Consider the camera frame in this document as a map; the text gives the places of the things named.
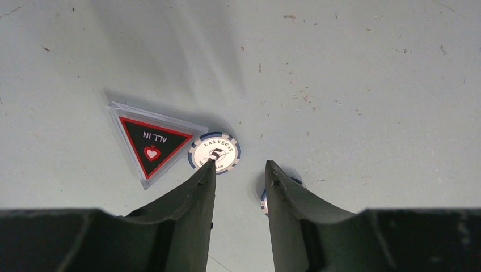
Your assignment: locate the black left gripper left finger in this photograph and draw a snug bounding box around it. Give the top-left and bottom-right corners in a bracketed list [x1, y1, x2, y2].
[1, 160, 216, 271]

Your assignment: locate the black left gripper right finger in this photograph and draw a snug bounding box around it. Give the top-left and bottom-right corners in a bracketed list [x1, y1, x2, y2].
[265, 160, 480, 271]

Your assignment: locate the white blue poker chip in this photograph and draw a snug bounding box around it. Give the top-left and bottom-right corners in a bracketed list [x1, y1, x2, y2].
[188, 131, 241, 175]

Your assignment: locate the all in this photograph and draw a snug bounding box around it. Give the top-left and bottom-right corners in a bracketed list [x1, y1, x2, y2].
[107, 101, 209, 190]

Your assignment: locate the white poker chip front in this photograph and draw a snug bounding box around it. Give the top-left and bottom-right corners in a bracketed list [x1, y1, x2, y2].
[260, 177, 306, 217]

